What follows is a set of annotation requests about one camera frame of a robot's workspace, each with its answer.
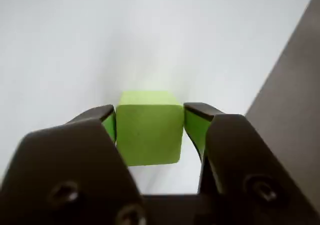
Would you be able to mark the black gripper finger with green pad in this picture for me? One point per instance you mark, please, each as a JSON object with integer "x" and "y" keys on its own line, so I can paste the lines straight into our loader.
{"x": 245, "y": 172}

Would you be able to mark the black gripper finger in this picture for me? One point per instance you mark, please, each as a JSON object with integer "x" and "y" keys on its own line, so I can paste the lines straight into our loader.
{"x": 62, "y": 172}

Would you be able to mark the lime green foam cube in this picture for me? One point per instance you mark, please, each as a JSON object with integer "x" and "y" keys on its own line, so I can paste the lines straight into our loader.
{"x": 147, "y": 135}

